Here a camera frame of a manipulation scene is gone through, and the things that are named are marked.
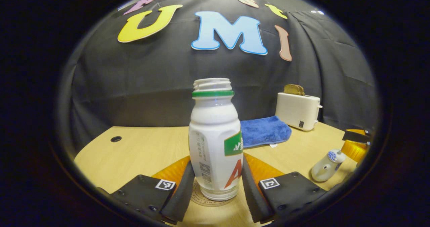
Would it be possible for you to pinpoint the round brown coaster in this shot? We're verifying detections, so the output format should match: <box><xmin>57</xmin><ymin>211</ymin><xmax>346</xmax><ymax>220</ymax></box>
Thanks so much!
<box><xmin>190</xmin><ymin>180</ymin><xmax>243</xmax><ymax>207</ymax></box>

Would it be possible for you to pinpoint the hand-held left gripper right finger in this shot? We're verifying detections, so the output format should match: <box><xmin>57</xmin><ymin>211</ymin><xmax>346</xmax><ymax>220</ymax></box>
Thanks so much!
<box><xmin>241</xmin><ymin>153</ymin><xmax>329</xmax><ymax>224</ymax></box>

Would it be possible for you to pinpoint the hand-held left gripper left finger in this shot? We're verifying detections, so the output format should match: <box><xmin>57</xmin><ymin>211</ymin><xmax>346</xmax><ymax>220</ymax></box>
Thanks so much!
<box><xmin>110</xmin><ymin>155</ymin><xmax>196</xmax><ymax>225</ymax></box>

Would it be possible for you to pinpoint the black backdrop cloth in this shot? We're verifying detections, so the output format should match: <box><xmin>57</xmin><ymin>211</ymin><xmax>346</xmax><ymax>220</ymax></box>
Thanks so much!
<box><xmin>64</xmin><ymin>0</ymin><xmax>382</xmax><ymax>153</ymax></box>

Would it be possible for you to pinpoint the white toaster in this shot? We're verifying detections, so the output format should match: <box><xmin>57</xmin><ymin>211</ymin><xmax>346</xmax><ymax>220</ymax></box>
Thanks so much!
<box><xmin>275</xmin><ymin>92</ymin><xmax>323</xmax><ymax>131</ymax></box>

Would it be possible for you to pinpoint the white green label water bottle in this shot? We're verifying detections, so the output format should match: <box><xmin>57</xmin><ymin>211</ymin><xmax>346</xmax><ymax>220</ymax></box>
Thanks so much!
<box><xmin>188</xmin><ymin>78</ymin><xmax>244</xmax><ymax>201</ymax></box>

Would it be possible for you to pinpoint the blue towel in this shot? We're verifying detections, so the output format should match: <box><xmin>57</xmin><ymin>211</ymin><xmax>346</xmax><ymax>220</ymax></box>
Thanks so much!
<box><xmin>240</xmin><ymin>116</ymin><xmax>292</xmax><ymax>149</ymax></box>

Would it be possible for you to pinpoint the brown bread slice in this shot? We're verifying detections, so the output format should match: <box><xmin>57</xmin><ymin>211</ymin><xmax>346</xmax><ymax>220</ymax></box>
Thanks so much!
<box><xmin>284</xmin><ymin>84</ymin><xmax>306</xmax><ymax>97</ymax></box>

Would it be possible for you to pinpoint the white blue patterned teacup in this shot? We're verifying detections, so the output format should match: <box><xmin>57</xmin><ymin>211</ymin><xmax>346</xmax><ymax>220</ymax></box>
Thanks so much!
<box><xmin>311</xmin><ymin>149</ymin><xmax>347</xmax><ymax>183</ymax></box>

